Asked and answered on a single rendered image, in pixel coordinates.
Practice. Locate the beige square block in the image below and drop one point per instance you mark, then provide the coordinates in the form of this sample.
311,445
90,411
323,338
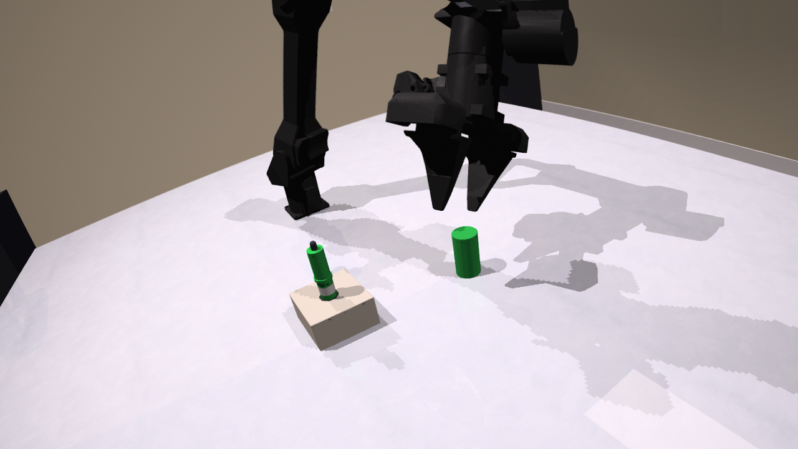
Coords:
350,312

